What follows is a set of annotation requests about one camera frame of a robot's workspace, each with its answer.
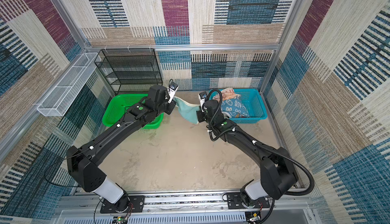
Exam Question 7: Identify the blue rabbit print towel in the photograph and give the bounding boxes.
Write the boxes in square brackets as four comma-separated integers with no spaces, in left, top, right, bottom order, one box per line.
[221,99,249,118]

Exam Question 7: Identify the black corrugated cable conduit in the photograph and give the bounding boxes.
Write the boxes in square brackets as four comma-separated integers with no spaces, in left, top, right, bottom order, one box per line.
[206,89,315,224]

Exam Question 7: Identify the pale yellow teal towel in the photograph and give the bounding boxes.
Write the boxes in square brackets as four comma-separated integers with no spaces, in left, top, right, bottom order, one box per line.
[173,97,200,124]

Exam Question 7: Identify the pink orange print towel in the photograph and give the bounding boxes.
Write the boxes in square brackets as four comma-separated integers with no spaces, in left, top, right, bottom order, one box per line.
[212,87,241,101]

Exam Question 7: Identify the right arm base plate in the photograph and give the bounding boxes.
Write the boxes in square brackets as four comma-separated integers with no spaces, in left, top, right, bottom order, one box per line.
[222,192,270,209]

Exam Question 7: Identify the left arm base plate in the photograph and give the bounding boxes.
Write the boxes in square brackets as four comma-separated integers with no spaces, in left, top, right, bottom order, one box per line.
[100,195,145,214]

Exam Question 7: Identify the green plastic basket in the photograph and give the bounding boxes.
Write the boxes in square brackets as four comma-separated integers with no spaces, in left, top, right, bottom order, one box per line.
[102,94,148,127]

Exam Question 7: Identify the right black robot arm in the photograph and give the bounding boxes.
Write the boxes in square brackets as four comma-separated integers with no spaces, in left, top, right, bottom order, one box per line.
[197,100,299,208]

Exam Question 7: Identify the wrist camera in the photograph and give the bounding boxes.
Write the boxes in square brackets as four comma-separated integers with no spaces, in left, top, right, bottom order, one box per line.
[168,81,179,103]
[198,91,208,112]

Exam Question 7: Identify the teal plastic basket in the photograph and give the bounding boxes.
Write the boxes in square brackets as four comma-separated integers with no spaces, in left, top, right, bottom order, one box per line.
[226,89,267,124]

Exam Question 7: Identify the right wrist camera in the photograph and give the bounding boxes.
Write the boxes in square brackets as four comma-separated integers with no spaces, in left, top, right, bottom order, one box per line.
[198,91,208,112]

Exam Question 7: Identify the white wire mesh tray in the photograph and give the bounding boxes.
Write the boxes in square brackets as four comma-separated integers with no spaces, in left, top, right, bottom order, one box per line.
[37,52,98,117]

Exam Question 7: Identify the aluminium front rail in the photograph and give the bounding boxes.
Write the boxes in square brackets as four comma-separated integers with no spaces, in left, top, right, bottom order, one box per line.
[52,189,314,218]

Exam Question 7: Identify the black wire shelf rack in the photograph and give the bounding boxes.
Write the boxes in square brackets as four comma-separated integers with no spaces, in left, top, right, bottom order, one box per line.
[94,48,163,96]

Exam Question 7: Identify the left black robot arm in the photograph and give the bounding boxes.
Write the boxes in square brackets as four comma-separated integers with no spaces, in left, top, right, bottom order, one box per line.
[66,81,178,213]

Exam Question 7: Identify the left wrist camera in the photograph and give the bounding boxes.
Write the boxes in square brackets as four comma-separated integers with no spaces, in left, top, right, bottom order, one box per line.
[168,81,179,103]

